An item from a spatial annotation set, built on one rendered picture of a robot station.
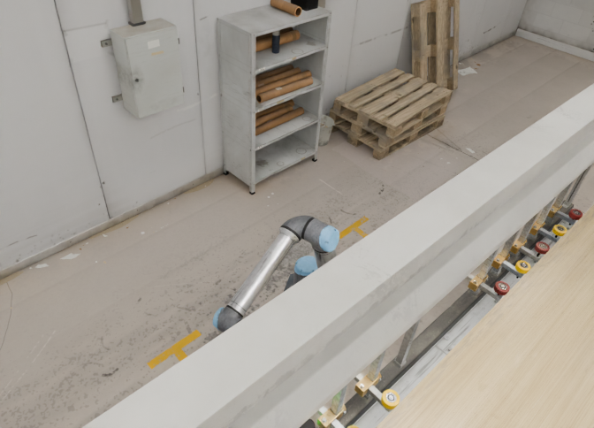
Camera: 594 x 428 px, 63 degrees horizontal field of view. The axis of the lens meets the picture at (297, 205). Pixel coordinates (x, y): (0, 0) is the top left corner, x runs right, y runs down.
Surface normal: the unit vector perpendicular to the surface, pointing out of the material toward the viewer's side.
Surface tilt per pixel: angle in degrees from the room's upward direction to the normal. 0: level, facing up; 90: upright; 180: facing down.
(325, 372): 61
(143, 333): 0
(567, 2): 90
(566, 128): 0
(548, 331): 0
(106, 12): 90
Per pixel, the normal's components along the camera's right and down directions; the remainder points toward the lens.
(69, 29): 0.70, 0.49
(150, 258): 0.06, -0.76
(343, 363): 0.62, 0.07
